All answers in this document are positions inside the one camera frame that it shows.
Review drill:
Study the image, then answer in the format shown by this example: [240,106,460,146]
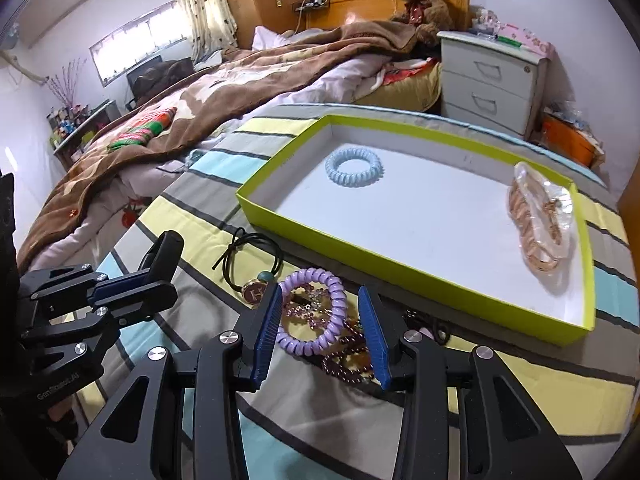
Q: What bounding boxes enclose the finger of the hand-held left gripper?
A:
[20,230,185,303]
[20,282,178,406]

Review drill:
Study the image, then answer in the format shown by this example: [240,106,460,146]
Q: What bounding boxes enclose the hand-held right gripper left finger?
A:
[70,282,286,480]

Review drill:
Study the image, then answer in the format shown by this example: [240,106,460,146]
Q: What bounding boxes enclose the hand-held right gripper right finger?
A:
[357,284,583,480]

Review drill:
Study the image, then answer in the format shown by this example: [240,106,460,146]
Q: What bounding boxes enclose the black hair tie with charm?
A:
[212,227,283,306]

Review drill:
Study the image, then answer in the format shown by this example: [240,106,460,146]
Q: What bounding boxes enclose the purple spiral hair tie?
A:
[276,268,347,357]

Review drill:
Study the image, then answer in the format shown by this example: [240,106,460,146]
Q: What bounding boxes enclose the dark red bead bracelet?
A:
[322,309,451,387]

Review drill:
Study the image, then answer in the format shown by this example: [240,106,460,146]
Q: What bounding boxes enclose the green-edged white tray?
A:
[236,114,597,347]

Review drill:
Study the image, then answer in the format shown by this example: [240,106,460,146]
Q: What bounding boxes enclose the shelf with bottles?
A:
[47,100,118,163]

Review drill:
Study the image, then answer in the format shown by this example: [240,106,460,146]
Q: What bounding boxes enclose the red green knitted cloth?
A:
[107,107,178,151]

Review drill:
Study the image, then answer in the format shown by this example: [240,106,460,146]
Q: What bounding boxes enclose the dried flower branches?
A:
[47,57,88,111]

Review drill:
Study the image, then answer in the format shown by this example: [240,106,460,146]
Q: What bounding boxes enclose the black chair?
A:
[126,57,195,106]

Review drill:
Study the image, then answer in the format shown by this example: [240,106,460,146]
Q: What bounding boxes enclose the brown patterned blanket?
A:
[15,20,426,271]

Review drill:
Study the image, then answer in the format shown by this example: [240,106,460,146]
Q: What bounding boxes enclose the window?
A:
[90,2,193,86]

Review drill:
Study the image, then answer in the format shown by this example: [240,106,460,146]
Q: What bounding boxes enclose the pearly pink hair claw clip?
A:
[507,161,578,275]

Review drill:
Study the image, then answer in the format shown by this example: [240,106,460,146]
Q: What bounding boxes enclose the yellow mattress sheet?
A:
[350,62,443,111]

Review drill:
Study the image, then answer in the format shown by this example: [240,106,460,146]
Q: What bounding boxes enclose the dotted curtain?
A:
[167,0,238,58]

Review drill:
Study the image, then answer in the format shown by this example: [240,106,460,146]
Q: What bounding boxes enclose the red patterned cloth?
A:
[375,57,441,86]

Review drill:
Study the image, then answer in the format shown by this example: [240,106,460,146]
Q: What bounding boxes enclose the white drawer nightstand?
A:
[437,30,548,141]

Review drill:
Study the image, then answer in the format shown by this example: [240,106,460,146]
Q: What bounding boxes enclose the orange storage box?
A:
[540,112,606,168]

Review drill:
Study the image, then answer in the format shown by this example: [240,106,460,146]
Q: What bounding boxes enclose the wooden door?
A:
[617,157,640,246]

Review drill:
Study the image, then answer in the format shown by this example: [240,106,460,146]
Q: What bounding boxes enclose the wooden bed headboard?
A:
[300,0,471,31]

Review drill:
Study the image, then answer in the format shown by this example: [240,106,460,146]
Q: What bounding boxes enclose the brown teddy bear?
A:
[390,0,453,46]

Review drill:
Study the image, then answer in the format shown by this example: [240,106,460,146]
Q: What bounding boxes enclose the clear containers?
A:
[470,7,503,36]

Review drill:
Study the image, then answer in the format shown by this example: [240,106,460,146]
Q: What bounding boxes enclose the pink tissue box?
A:
[500,22,556,58]

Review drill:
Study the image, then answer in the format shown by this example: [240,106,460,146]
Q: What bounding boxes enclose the blue spiral hair tie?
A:
[325,146,385,190]

